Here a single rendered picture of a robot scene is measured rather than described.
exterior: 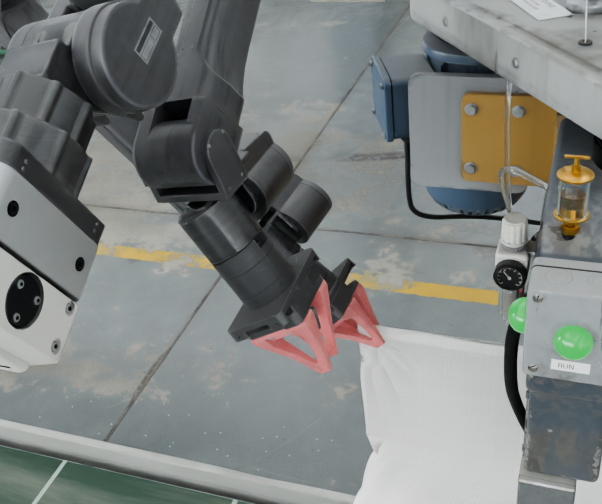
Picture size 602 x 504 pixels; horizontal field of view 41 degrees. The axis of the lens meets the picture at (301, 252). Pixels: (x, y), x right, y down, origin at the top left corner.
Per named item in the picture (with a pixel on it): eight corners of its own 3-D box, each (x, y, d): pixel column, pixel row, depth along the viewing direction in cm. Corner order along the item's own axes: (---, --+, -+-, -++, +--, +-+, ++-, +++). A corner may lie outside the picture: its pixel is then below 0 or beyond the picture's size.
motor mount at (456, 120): (408, 190, 110) (404, 79, 101) (419, 167, 115) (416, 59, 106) (629, 208, 101) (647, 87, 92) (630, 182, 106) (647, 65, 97)
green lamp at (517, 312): (504, 338, 66) (506, 310, 65) (509, 315, 68) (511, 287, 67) (536, 342, 65) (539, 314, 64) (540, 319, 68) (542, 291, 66)
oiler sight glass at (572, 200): (554, 219, 66) (557, 182, 64) (557, 203, 68) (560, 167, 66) (586, 222, 65) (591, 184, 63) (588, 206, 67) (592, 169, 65)
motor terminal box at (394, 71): (384, 161, 110) (380, 82, 103) (372, 129, 119) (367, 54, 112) (444, 152, 110) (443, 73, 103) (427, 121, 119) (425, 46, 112)
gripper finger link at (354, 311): (408, 307, 101) (352, 260, 99) (394, 344, 95) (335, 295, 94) (374, 332, 105) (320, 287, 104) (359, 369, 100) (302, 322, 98)
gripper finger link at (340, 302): (404, 317, 99) (347, 270, 98) (390, 356, 94) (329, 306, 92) (370, 342, 104) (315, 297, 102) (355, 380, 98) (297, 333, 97)
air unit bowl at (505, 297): (495, 323, 97) (497, 282, 94) (499, 308, 99) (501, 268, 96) (521, 326, 96) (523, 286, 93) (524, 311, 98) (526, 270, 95)
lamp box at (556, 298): (521, 374, 67) (527, 288, 62) (528, 339, 70) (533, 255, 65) (617, 388, 64) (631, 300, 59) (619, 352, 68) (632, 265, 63)
